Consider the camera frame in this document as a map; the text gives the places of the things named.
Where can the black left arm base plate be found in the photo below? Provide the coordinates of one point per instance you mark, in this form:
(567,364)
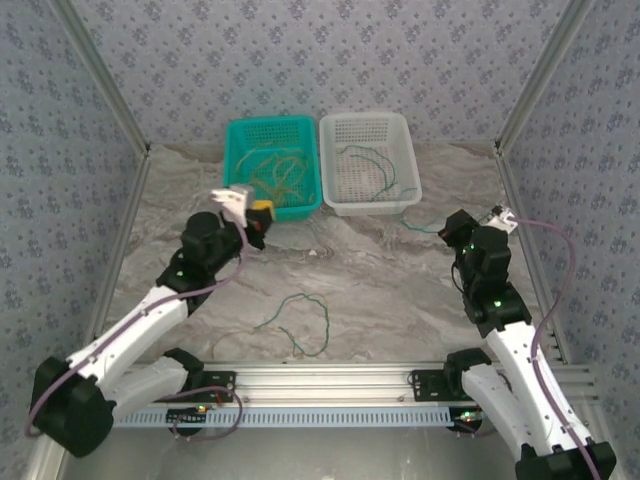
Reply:
(225,385)

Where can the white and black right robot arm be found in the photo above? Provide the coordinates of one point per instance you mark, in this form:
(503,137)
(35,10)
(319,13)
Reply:
(520,370)

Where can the small left controller board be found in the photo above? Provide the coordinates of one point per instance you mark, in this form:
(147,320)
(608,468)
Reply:
(187,414)

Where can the white plastic basket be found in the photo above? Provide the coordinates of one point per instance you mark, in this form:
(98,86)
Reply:
(370,207)

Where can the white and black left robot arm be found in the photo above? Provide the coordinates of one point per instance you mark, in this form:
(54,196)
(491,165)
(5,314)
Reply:
(130,335)

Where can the grey metal panel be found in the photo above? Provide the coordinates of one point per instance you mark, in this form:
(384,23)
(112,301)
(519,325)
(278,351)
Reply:
(325,455)

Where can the aluminium table side rail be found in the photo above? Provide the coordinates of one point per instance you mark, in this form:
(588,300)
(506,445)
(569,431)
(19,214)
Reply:
(129,220)
(511,185)

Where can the aluminium frame post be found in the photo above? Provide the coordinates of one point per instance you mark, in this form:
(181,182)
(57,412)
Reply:
(540,75)
(104,75)

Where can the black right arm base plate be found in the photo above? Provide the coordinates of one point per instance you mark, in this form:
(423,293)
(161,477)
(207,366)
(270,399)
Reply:
(425,385)

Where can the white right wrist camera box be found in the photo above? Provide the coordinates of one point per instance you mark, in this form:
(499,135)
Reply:
(502,217)

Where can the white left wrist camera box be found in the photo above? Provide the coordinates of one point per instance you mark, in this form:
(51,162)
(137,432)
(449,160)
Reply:
(232,200)

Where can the aluminium mounting rail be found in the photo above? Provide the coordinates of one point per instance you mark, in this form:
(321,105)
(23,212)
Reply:
(325,382)

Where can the small controller board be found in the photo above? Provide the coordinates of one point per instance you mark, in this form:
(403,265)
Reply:
(470,415)
(187,414)

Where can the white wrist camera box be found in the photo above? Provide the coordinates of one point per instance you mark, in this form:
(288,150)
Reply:
(502,217)
(232,200)

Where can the small right controller board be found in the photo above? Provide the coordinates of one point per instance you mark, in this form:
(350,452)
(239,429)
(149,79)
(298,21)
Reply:
(470,415)

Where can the teal plastic basket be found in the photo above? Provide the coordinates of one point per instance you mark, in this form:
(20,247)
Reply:
(295,213)

